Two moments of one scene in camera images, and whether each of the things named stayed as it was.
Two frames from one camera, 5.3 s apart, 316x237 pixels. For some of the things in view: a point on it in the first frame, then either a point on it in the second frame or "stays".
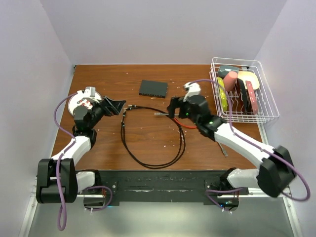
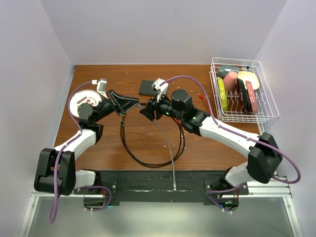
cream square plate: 250,76 stays
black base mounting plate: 162,188 stays
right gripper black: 177,102 -> 149,112
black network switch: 153,88 stays
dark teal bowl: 223,70 stays
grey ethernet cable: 176,114 -> 174,185
